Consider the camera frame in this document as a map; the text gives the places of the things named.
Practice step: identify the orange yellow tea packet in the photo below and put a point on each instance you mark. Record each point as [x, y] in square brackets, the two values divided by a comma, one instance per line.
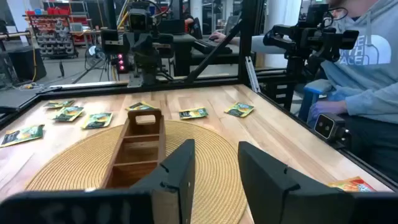
[351, 185]

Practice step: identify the person's hand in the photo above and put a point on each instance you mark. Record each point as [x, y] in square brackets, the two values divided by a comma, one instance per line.
[328, 107]

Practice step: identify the green yellow tea packet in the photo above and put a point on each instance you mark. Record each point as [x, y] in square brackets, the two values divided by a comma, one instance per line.
[68, 113]
[59, 103]
[140, 106]
[239, 109]
[193, 113]
[21, 135]
[97, 120]

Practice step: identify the black device with red lights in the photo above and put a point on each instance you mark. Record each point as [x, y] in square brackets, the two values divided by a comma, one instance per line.
[120, 62]

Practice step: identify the black floor fan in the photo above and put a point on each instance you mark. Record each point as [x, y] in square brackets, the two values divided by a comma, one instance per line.
[94, 54]

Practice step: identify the black table-level camera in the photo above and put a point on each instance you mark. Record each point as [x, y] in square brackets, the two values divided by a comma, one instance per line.
[326, 126]

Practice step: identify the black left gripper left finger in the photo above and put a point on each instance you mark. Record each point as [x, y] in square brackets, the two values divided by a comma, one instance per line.
[174, 168]

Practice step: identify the shelf with red bins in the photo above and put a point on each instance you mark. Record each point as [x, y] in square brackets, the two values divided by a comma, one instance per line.
[53, 34]

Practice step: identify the black metal table frame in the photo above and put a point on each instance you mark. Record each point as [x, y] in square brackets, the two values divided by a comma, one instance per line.
[93, 88]

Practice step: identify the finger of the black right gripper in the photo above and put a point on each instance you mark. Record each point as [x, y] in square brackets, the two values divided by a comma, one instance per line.
[136, 51]
[141, 51]

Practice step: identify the black stand with white labels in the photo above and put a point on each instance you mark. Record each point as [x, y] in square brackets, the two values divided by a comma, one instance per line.
[270, 90]

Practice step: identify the blue office chair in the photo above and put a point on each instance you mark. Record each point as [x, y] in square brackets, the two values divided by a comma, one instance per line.
[317, 86]

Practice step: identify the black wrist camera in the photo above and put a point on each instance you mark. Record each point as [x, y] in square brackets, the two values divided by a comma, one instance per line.
[139, 20]

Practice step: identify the round woven straw placemat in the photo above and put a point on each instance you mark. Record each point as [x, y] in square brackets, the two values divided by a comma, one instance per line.
[77, 168]

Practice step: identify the person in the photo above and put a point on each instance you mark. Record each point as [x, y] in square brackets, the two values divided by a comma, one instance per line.
[267, 45]
[373, 77]

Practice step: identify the black desk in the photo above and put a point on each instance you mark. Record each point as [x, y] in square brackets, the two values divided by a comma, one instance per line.
[183, 56]

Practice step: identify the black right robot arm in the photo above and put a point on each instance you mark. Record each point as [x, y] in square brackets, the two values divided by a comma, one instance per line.
[144, 73]

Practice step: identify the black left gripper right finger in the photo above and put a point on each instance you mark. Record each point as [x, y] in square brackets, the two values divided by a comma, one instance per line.
[267, 186]

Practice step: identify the brown wooden tea caddy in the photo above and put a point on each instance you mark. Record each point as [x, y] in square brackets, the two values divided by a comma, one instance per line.
[138, 152]

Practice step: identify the black cabinet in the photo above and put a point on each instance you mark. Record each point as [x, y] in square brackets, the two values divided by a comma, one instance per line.
[26, 63]

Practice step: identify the black keyboard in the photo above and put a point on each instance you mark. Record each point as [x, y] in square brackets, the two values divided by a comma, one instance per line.
[211, 46]

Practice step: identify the silver aluminium bracket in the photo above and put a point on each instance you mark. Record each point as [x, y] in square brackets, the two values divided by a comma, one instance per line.
[252, 74]

